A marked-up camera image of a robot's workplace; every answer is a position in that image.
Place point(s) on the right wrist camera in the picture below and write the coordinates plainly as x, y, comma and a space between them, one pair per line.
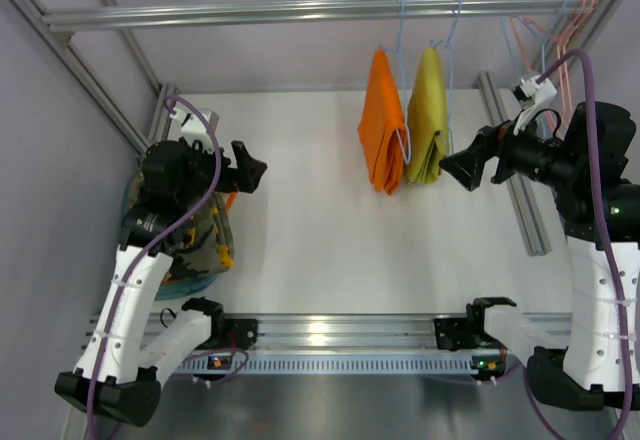
532, 95

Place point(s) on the aluminium hanging rail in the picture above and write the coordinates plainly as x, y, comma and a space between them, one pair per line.
299, 11

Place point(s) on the slotted cable duct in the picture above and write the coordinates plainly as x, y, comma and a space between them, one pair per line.
350, 364

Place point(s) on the orange trousers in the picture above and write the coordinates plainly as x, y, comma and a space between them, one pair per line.
381, 130

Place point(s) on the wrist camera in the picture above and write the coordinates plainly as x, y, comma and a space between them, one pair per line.
186, 125
532, 95

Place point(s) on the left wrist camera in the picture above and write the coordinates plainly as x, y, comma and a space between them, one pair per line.
186, 125

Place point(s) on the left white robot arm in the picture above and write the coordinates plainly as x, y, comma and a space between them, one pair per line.
171, 228

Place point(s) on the camouflage trousers pile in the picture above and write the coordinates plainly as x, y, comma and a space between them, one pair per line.
212, 249

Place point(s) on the empty blue hanger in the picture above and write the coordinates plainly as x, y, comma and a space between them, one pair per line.
558, 33

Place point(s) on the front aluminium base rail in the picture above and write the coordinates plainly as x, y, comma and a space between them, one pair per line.
332, 332

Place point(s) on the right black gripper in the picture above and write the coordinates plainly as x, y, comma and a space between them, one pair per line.
488, 153

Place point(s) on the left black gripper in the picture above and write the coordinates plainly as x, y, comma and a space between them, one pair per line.
238, 161

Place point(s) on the yellow-green folded trousers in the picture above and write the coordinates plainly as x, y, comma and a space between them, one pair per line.
427, 118

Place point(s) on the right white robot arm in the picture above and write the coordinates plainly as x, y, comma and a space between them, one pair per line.
597, 366

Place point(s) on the blue wire hanger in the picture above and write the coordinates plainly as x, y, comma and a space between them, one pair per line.
448, 45
406, 148

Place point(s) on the teal laundry basket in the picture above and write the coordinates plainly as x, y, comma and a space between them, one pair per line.
169, 289

